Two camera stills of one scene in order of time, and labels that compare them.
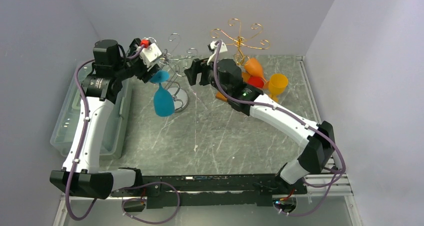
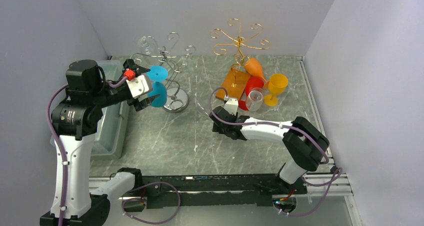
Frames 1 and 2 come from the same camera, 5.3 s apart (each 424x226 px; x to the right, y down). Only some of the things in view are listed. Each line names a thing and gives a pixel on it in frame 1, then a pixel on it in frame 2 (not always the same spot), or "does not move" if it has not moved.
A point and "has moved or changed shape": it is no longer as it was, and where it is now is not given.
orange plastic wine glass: (253, 67) does not move
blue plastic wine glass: (163, 102) has moved or changed shape
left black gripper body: (134, 64) -> (115, 91)
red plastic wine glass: (255, 81) does not move
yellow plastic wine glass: (277, 83) does not move
